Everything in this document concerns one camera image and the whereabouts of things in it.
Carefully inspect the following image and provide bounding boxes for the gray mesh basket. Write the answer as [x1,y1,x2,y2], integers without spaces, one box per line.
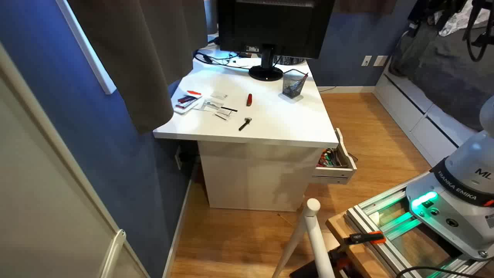
[281,68,310,101]

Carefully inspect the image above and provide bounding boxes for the white desk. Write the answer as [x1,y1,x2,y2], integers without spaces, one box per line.
[151,56,341,214]

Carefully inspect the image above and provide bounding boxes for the white printed paper leaflet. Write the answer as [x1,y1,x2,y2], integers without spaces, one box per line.
[201,98,239,122]

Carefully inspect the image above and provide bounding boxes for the pile of desk clutter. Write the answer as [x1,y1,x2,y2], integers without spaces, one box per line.
[193,44,264,73]

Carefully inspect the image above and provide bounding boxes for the white drawer with clutter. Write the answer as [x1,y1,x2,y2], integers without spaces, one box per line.
[310,129,358,186]

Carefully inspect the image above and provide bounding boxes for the white stand legs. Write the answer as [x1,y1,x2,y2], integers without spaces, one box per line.
[270,197,336,278]

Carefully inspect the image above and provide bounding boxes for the black computer monitor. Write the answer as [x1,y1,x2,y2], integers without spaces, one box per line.
[214,0,336,82]

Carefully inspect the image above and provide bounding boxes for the brown curtain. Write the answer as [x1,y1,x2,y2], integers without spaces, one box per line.
[68,0,210,133]

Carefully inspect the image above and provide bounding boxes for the orange and black clamp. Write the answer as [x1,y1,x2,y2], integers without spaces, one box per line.
[329,231,387,260]

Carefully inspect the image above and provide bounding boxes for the bed with gray cover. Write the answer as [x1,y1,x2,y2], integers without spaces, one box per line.
[373,0,494,167]

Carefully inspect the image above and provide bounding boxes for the white door panel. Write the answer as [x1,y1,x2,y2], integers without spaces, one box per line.
[0,44,151,278]

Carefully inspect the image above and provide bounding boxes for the aluminium profile base frame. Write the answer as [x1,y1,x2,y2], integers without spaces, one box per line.
[344,172,494,278]

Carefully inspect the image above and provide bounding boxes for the white door handle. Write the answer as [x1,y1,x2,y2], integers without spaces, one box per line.
[97,229,128,278]

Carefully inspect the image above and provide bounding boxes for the white window frame strip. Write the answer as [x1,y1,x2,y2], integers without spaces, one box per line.
[54,0,119,96]

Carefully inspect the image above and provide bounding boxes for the thick black cable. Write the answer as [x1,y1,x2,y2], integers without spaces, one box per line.
[394,265,494,278]

